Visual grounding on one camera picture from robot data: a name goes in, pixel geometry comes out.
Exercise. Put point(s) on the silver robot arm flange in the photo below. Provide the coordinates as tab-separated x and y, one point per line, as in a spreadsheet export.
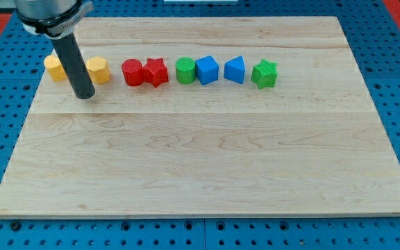
53	18

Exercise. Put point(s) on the blue cube block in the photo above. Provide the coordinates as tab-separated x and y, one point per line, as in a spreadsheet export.
207	70

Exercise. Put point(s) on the wooden board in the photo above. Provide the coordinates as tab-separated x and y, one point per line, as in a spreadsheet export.
312	146

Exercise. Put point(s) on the green cylinder block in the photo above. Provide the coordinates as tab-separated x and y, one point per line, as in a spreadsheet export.
185	70

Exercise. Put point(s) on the blue triangle block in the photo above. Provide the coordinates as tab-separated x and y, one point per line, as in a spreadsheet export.
234	70

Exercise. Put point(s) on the red star block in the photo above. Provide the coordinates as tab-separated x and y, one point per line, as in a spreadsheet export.
155	72

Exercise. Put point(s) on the green star block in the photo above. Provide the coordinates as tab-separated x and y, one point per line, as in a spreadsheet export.
264	74

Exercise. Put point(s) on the red cylinder block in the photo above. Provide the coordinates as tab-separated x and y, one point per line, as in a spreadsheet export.
132	72

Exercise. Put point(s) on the yellow hexagon block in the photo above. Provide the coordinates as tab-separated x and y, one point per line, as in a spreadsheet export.
98	69

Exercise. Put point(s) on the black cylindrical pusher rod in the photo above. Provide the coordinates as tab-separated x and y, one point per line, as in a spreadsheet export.
73	64

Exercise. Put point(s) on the yellow pentagon block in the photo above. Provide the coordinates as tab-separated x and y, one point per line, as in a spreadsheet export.
55	69

